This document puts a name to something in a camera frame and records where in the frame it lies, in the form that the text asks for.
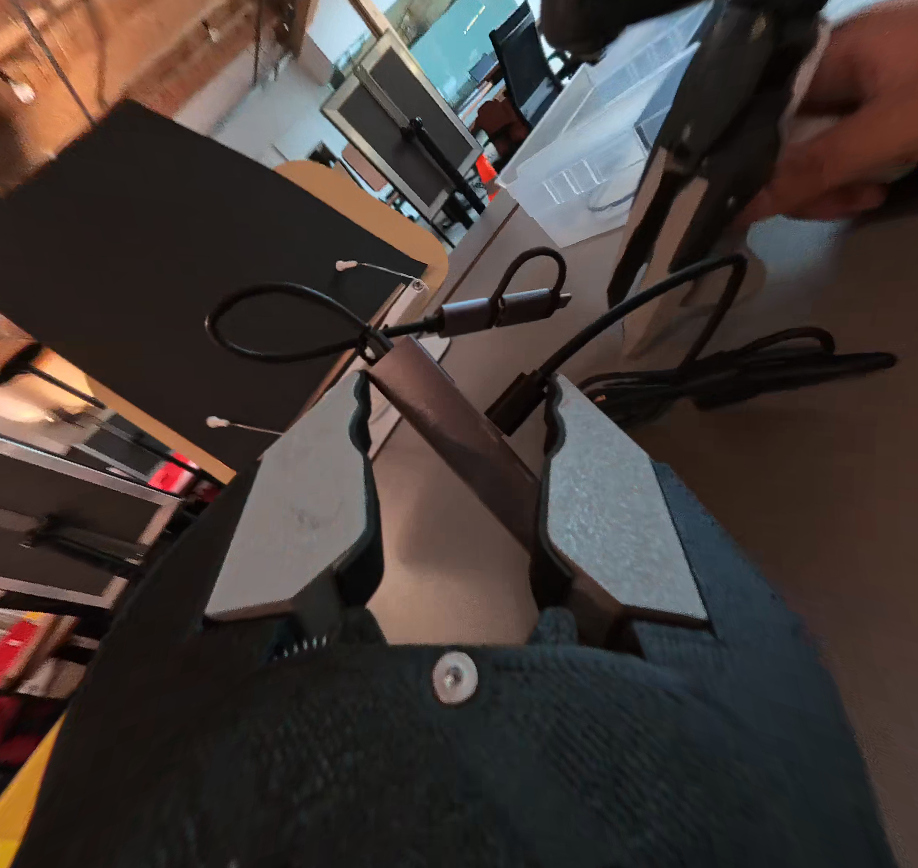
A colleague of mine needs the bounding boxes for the black divider panel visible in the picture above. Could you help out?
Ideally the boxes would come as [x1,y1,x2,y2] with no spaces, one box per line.
[0,99,429,485]

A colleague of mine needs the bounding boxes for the short black hub cable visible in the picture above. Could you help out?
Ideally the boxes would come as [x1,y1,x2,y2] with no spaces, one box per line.
[205,246,575,367]

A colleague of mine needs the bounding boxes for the white tipped wire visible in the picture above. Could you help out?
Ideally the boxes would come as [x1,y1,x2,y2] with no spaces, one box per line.
[334,259,426,290]
[205,415,285,440]

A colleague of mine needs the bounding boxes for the black usb-c cable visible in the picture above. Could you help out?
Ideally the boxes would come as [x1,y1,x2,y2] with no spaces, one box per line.
[486,253,897,437]

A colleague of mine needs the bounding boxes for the grey framed monitor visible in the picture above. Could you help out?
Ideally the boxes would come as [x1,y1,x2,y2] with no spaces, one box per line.
[321,29,485,220]
[0,434,184,609]

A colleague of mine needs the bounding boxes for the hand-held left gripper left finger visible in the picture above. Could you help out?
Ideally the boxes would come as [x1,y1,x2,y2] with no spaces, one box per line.
[204,370,386,643]

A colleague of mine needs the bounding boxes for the wooden rounded panel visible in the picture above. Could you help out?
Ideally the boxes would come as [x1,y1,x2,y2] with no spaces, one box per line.
[276,160,450,361]

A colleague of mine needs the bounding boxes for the red object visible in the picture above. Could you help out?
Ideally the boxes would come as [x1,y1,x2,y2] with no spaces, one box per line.
[147,454,203,498]

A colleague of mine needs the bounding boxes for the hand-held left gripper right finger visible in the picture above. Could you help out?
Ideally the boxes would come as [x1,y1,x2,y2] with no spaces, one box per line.
[531,373,711,647]

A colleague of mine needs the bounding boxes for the clear plastic box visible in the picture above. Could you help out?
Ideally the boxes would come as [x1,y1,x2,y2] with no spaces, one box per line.
[498,0,725,249]

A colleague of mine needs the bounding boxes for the person's right hand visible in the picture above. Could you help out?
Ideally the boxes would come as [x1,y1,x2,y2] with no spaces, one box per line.
[746,0,918,222]

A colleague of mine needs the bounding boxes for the yellow plastic bin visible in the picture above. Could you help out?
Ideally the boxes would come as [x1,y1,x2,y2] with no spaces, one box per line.
[0,712,69,804]

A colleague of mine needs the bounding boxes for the grey metal usb hub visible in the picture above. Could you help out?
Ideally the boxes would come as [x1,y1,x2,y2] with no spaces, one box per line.
[367,336,542,553]

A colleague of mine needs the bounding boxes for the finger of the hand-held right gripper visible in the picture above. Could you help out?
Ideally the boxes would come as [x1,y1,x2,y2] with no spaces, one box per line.
[623,130,783,361]
[606,43,725,310]

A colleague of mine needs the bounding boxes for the black office chair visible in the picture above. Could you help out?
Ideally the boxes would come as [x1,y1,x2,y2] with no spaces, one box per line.
[489,0,569,132]

